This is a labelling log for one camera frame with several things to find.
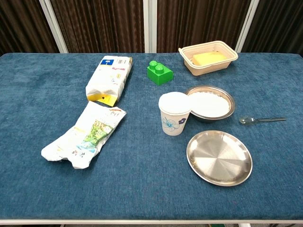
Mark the clear plastic spoon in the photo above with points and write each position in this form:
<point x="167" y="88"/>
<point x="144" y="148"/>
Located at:
<point x="246" y="120"/>

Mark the floral paper cup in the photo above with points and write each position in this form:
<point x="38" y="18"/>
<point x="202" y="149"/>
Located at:
<point x="172" y="125"/>

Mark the metal bowl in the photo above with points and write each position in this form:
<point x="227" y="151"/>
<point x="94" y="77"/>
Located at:
<point x="208" y="119"/>

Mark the round metal plate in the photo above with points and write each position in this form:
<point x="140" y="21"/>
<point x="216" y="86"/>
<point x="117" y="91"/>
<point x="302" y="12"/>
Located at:
<point x="219" y="158"/>

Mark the green toy building block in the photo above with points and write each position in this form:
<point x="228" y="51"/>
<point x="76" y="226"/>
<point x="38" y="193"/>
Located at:
<point x="158" y="75"/>

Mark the blue tablecloth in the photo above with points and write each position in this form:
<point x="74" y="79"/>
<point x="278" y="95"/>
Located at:
<point x="142" y="165"/>

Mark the white bag with yellow end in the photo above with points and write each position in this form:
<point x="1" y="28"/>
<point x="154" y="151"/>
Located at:
<point x="109" y="78"/>

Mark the crumpled white bag green print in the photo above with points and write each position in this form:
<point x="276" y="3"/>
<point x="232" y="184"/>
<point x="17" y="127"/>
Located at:
<point x="90" y="132"/>

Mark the beige plastic food container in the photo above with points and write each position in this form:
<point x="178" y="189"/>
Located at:
<point x="206" y="69"/>

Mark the yellow sponge block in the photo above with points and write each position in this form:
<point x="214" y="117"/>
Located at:
<point x="208" y="58"/>

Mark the brown pleated curtain panel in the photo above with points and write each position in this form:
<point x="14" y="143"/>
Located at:
<point x="21" y="23"/>
<point x="279" y="23"/>
<point x="201" y="21"/>
<point x="99" y="23"/>

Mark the white partition post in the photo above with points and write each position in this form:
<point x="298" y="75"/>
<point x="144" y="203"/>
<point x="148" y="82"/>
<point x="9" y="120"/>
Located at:
<point x="247" y="26"/>
<point x="53" y="26"/>
<point x="150" y="26"/>

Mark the white table frame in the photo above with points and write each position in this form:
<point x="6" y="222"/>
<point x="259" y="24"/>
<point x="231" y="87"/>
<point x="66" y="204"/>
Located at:
<point x="142" y="221"/>

